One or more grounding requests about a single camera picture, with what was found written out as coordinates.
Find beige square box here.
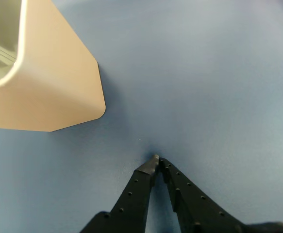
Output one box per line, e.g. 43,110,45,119
0,0,107,133

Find dark blue table mat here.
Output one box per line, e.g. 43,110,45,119
0,0,283,233

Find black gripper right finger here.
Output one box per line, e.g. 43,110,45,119
159,158,283,233

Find black gripper left finger taped tip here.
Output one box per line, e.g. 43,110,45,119
79,154,160,233

